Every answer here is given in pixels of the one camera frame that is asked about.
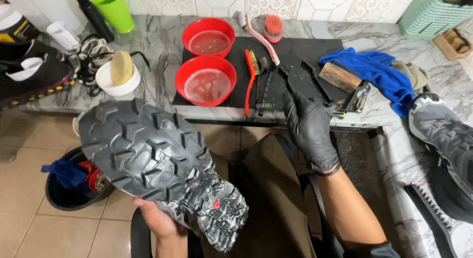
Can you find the person's left hand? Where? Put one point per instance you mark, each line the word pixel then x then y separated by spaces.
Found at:
pixel 160 223

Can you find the person's right hand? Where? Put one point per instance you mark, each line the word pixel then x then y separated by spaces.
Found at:
pixel 310 132

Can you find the person's right fingers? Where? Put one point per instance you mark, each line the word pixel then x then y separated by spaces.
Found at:
pixel 312 103

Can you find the grey patterned trail shoe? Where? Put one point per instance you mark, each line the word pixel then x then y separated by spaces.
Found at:
pixel 147 154

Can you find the long black flat tool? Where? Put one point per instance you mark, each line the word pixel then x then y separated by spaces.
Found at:
pixel 315 80

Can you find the black small-headed brush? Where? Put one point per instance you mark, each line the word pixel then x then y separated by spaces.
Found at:
pixel 286 77

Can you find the wooden block brush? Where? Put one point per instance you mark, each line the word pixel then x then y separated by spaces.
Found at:
pixel 339 77

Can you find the slim black detail brush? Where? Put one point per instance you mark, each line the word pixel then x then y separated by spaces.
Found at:
pixel 269 84

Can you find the metal scraper tool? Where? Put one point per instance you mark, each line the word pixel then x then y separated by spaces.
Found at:
pixel 359 99

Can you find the black rubber work mat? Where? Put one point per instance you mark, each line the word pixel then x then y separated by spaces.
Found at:
pixel 295 51

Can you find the black brush with green grip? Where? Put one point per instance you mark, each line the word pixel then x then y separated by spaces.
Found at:
pixel 261 82

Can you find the blue microfibre cloth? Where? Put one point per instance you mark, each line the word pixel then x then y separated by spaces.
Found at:
pixel 373 71

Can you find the pink brush with orange bristles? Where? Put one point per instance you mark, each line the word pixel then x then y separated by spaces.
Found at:
pixel 273 28

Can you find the brown apron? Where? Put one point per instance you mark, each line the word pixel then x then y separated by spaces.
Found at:
pixel 269 191

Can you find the grey rag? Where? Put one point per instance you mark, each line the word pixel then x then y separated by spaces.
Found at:
pixel 412 73

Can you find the red plastic bowl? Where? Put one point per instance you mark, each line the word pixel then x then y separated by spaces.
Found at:
pixel 205 80
pixel 208 36

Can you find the mint green plastic basket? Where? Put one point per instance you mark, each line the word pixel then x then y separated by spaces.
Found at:
pixel 432 16

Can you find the large black bristle brush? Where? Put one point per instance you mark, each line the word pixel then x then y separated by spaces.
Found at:
pixel 430 217

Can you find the yellow sponge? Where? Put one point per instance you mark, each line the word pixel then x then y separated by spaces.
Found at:
pixel 122 68

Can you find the white round bowl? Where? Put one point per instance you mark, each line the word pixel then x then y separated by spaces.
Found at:
pixel 118 82

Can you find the green plastic cup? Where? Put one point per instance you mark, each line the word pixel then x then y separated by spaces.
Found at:
pixel 112 10

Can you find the pile of shoelaces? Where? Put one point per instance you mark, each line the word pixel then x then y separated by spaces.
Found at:
pixel 90 58

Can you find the red container in bucket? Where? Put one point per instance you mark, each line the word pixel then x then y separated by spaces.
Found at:
pixel 92 175

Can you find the blue cloth in bucket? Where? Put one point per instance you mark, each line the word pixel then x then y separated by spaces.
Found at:
pixel 66 173

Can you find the white paper cup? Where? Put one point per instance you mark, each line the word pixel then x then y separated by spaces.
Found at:
pixel 62 35

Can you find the black plastic bucket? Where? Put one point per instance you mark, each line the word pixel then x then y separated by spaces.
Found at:
pixel 70 195

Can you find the black shoe with patterned sole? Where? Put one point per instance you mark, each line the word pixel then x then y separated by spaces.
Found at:
pixel 37 80

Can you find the tin with white lid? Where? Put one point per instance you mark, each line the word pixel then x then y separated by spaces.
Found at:
pixel 14 27

